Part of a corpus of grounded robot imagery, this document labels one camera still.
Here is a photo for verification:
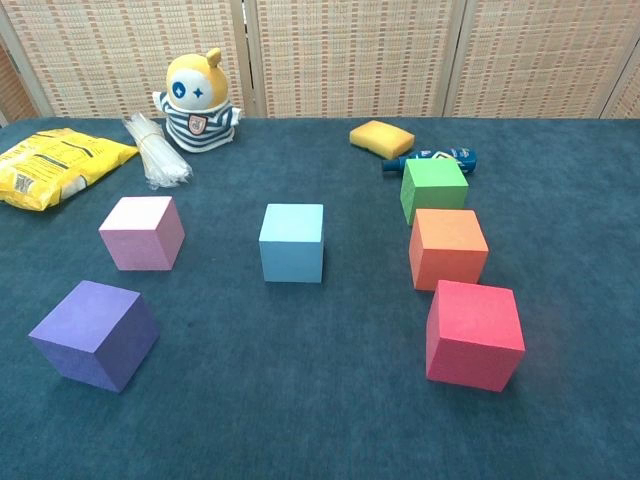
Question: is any light blue foam cube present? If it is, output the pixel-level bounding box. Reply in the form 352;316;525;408
258;202;325;284

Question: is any green foam cube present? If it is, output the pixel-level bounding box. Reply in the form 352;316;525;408
399;158;470;227

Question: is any orange foam cube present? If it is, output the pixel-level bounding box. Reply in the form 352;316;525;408
408;208;490;292

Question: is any pink foam cube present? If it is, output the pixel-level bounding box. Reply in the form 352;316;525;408
98;195;186;272

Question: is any red foam cube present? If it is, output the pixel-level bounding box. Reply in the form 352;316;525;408
425;279;527;394

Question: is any purple foam cube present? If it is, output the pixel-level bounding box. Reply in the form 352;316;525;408
27;279;161;394

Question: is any yellow sponge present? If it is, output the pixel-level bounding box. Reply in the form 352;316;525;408
349;120;416;159

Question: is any blue patterned bottle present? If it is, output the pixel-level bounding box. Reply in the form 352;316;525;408
382;146;479;177

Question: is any teal felt table cover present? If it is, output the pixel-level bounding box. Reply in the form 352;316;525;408
0;117;640;480

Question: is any yellow striped plush toy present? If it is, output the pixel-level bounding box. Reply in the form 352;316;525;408
152;47;244;154

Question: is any clear plastic straw bundle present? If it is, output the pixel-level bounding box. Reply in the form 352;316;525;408
122;112;194;191

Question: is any woven folding screen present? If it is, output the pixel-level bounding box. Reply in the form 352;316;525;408
0;0;640;126

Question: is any yellow snack bag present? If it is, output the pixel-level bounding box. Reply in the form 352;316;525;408
0;127;140;212

